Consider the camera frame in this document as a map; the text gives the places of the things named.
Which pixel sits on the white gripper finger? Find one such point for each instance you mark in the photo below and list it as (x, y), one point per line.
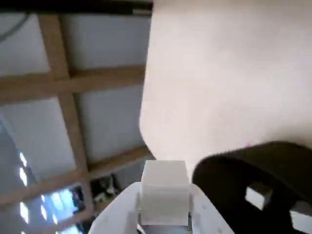
(207, 217)
(114, 214)

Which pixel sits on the black pot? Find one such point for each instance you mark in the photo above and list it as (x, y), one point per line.
(219, 182)

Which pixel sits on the black tripod leg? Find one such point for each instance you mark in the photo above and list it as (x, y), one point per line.
(73, 5)

